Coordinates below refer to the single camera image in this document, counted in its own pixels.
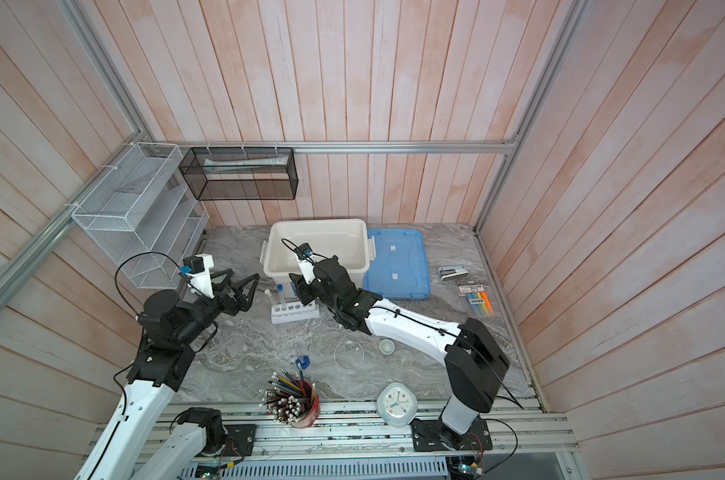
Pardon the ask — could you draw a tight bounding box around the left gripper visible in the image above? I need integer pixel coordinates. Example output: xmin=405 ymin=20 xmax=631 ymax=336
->
xmin=175 ymin=267 xmax=260 ymax=344

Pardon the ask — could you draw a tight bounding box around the white test tube rack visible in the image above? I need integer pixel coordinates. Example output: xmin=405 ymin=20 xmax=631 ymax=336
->
xmin=270 ymin=301 xmax=320 ymax=325

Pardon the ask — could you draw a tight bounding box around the blue capped test tube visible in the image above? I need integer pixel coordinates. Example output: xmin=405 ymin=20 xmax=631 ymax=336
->
xmin=278 ymin=284 xmax=288 ymax=312

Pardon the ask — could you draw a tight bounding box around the cork stoppered test tube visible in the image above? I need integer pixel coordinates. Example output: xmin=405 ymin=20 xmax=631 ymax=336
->
xmin=264 ymin=289 xmax=276 ymax=310

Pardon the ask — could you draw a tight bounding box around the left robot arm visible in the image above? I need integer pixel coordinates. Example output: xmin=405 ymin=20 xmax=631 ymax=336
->
xmin=77 ymin=269 xmax=260 ymax=479

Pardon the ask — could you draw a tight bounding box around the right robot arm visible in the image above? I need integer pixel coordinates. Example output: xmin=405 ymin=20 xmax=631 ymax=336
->
xmin=290 ymin=244 xmax=510 ymax=439

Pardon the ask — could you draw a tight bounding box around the white plastic storage bin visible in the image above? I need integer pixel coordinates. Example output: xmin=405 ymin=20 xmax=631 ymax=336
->
xmin=260 ymin=219 xmax=376 ymax=299

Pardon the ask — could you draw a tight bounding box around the blue plastic bin lid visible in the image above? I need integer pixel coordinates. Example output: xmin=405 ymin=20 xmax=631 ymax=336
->
xmin=362 ymin=229 xmax=431 ymax=300

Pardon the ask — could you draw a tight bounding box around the small white round cap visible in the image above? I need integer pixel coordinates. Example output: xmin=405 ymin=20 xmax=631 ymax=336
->
xmin=379 ymin=338 xmax=395 ymax=356

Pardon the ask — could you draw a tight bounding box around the red cup of pencils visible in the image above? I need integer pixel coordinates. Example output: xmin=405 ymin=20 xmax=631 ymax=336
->
xmin=260 ymin=369 xmax=320 ymax=429

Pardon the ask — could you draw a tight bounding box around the grey stapler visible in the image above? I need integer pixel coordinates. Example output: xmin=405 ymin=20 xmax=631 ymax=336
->
xmin=437 ymin=265 xmax=468 ymax=282

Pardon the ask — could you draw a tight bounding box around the white alarm clock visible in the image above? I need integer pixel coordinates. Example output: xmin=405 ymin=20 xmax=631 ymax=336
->
xmin=376 ymin=382 xmax=418 ymax=427

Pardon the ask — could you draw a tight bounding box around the pack of coloured markers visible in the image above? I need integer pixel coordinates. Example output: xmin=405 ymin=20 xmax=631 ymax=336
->
xmin=457 ymin=284 xmax=494 ymax=319

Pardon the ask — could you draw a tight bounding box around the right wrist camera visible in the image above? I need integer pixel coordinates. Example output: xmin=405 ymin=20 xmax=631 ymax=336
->
xmin=294 ymin=243 xmax=316 ymax=284

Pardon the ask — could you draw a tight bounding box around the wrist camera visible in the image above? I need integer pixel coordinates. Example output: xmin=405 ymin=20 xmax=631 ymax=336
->
xmin=294 ymin=243 xmax=316 ymax=284
xmin=180 ymin=253 xmax=214 ymax=299

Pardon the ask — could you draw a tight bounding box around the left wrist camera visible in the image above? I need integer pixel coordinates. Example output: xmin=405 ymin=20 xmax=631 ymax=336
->
xmin=180 ymin=253 xmax=214 ymax=299

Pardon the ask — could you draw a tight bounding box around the black wire mesh basket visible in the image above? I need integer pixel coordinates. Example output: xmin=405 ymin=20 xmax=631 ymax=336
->
xmin=180 ymin=146 xmax=300 ymax=201

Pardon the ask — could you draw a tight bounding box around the white wire mesh shelf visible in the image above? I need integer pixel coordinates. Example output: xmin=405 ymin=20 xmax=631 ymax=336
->
xmin=72 ymin=143 xmax=210 ymax=290

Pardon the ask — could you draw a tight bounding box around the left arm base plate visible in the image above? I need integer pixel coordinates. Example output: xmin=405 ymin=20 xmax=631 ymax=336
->
xmin=220 ymin=424 xmax=256 ymax=458

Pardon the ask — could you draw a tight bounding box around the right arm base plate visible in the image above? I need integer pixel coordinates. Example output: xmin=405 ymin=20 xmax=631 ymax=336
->
xmin=410 ymin=417 xmax=492 ymax=452

